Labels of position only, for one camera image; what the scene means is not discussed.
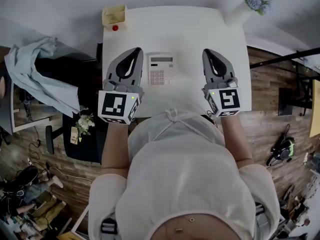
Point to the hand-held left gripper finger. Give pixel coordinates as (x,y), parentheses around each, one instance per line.
(138,69)
(113,67)

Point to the white vase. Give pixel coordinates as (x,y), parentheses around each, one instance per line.
(237,12)

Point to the white shoe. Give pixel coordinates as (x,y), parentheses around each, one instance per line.
(57,181)

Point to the black office chair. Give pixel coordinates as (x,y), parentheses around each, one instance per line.
(82,144)

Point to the black bag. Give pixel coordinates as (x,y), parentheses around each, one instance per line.
(27,176)

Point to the person's left forearm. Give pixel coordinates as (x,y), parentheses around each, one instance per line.
(115,146)

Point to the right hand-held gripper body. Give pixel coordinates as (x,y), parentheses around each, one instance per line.
(227,100)

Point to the wooden tag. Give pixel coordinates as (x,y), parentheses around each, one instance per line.
(74,134)

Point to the white pink-keyed calculator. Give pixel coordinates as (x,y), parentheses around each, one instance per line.
(161,70)

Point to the small red ball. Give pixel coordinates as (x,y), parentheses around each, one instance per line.
(115,28)

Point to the person's white shirt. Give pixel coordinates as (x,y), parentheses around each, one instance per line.
(180,174)

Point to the person's right forearm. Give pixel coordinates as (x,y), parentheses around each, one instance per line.
(236,141)

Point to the white table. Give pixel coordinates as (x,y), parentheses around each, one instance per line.
(185,34)

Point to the black and green headset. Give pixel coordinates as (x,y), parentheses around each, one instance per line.
(282,149)

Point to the black flat stand base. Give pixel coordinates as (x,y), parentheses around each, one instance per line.
(285,101)

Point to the white flower bouquet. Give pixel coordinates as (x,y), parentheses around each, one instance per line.
(85,124)

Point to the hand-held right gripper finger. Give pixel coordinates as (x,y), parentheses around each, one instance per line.
(228,67)
(206,70)

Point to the light blue cloth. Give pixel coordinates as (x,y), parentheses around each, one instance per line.
(37,71)

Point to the blue artificial flowers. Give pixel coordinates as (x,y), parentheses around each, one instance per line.
(256,0)

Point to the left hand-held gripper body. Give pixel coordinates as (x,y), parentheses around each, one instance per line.
(117,104)

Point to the yellow board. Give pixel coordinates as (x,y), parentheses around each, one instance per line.
(315,109)

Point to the yellow storage box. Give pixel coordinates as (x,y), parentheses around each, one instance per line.
(114,14)

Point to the black metal rack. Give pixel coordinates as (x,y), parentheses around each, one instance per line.
(300,66)

